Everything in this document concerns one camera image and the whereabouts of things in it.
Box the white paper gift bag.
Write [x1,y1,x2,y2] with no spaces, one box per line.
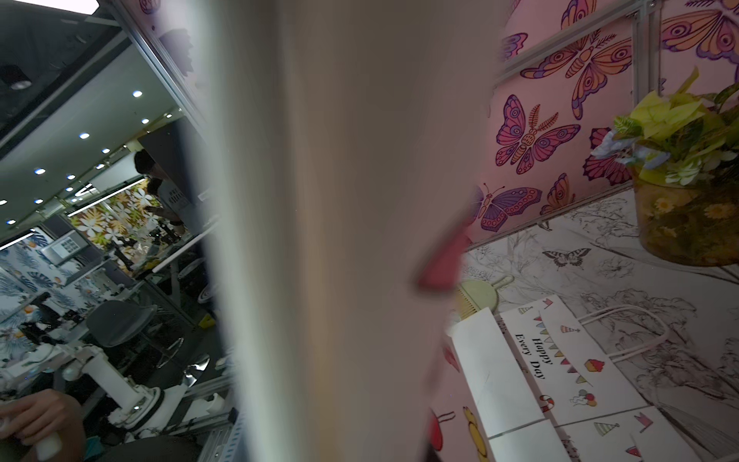
[450,296,669,438]

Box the seated person dark shirt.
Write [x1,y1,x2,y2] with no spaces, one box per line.
[134,150,202,234]

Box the grey office chair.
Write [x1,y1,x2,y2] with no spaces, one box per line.
[85,300,185,369]

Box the potted green leafy plant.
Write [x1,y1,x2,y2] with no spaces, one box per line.
[591,71,738,267]

